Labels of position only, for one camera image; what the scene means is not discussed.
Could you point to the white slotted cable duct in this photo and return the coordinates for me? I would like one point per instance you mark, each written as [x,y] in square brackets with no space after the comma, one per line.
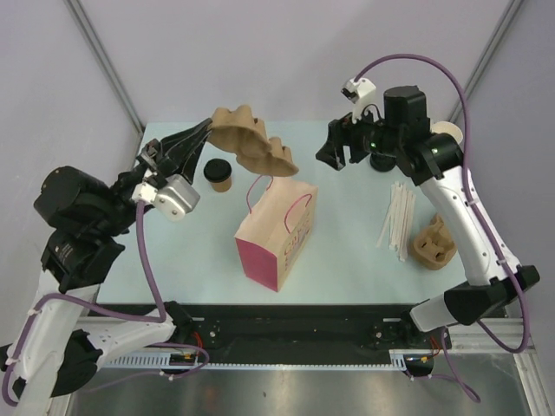
[175,360]

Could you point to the stack of black cup lids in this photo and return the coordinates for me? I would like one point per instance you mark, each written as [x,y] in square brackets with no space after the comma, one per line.
[382,164]

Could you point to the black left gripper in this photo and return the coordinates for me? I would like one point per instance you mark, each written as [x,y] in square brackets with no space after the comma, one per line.
[179,152]

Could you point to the brown cardboard cup carrier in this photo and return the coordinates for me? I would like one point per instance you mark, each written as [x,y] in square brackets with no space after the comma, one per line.
[241,133]

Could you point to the black plastic cup lid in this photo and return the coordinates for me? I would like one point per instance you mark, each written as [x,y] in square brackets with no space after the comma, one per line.
[217,170]

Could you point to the pink and beige paper bag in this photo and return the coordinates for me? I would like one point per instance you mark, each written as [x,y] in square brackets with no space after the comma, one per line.
[275,230]

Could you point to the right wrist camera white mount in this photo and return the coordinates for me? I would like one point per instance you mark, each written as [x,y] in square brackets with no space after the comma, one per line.
[361,94]

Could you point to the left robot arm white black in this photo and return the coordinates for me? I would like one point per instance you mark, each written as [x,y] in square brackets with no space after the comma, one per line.
[51,356]

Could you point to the stack of brown cup carriers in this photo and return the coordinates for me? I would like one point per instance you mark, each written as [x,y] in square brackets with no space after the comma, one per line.
[433,247]

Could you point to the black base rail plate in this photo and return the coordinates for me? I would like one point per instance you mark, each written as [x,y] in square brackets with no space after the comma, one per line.
[302,334]

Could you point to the bundle of white wrapped straws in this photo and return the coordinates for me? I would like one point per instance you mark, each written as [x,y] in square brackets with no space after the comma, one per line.
[398,222]

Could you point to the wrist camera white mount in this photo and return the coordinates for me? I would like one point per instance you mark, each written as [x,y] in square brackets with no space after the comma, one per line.
[361,94]
[174,200]

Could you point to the brown paper coffee cup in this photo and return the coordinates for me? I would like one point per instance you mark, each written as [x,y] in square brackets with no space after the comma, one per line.
[221,185]

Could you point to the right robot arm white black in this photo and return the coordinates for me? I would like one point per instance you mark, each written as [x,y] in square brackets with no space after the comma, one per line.
[430,155]

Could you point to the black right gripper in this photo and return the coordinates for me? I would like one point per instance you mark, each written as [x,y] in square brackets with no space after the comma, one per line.
[343,132]

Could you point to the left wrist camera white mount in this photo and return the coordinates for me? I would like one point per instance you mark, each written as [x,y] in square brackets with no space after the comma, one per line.
[174,200]

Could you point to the stack of paper cups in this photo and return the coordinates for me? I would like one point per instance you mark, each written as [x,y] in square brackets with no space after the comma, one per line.
[449,128]

